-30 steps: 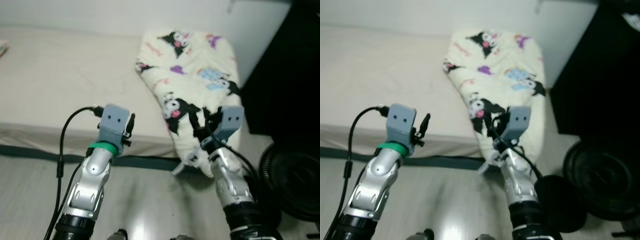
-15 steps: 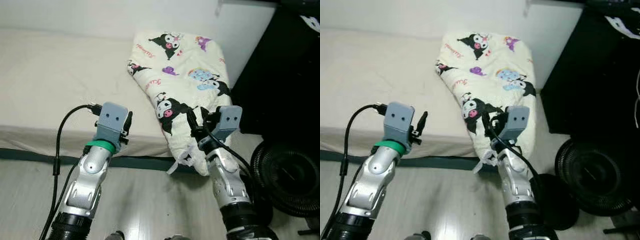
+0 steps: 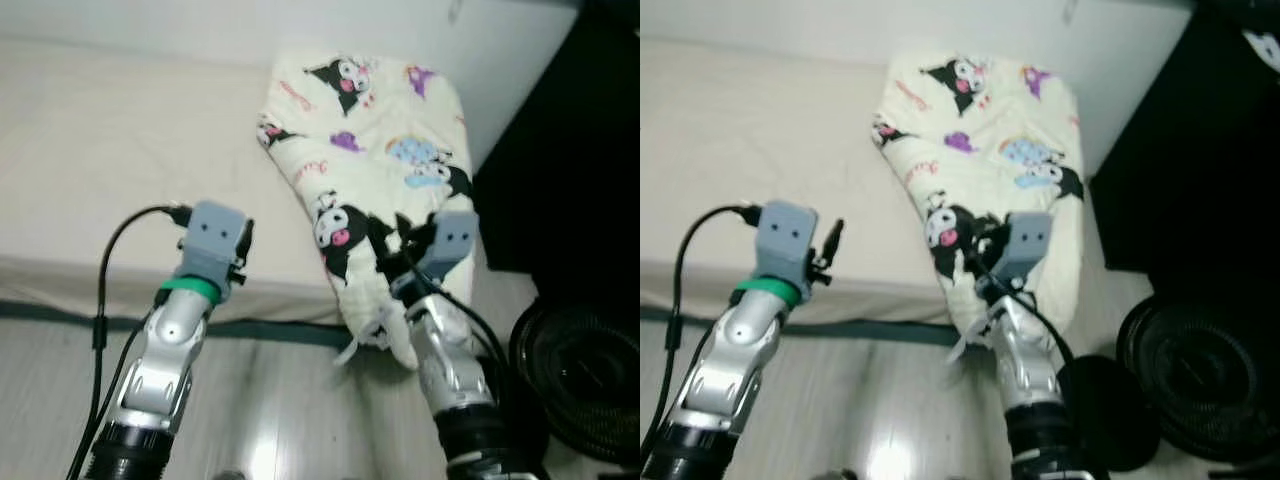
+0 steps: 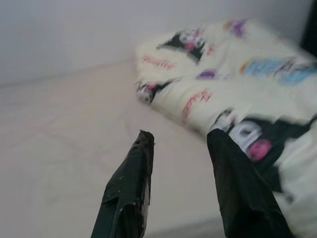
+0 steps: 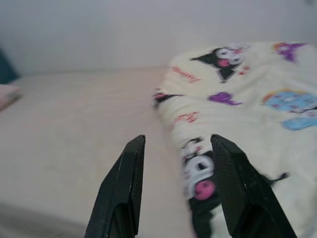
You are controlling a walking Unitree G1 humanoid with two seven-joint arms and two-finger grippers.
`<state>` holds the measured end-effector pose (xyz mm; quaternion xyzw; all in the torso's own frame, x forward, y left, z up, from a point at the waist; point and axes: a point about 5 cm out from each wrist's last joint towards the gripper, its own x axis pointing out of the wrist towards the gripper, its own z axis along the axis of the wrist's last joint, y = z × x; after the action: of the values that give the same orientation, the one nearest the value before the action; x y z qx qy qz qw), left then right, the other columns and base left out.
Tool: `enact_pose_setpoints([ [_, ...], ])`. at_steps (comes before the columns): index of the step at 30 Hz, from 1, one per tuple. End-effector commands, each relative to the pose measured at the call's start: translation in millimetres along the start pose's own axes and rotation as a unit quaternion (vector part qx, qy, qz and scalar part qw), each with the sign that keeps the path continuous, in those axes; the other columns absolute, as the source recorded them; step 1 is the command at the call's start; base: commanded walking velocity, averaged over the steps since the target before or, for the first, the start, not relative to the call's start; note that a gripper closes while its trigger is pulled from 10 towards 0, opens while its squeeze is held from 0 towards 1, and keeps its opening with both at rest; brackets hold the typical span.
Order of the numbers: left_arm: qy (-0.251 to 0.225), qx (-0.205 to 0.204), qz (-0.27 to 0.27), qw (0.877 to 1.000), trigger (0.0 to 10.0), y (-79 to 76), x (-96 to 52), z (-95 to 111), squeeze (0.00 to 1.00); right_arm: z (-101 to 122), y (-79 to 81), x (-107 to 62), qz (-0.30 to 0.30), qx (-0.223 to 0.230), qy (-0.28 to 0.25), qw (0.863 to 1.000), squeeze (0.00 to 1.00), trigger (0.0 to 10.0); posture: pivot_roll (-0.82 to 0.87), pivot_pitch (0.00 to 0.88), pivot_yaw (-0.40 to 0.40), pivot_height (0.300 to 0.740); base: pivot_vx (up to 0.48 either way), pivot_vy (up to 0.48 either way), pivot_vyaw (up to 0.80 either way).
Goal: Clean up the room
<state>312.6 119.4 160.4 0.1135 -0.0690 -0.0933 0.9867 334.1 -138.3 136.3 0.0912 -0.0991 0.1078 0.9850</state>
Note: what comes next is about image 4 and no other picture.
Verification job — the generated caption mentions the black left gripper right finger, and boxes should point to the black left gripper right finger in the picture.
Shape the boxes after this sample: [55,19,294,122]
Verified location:
[207,128,295,238]

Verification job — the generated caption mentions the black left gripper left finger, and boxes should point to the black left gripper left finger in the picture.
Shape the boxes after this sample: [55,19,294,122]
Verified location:
[91,130,156,238]

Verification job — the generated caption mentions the cream cartoon print blanket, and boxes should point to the cream cartoon print blanket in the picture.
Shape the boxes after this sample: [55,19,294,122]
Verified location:
[135,17,317,238]

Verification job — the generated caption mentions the mattress with cream sheet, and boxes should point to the mattress with cream sheet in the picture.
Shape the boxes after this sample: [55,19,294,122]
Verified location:
[0,61,223,238]

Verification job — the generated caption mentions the black furniture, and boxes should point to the black furniture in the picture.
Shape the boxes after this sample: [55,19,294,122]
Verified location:
[299,0,317,59]

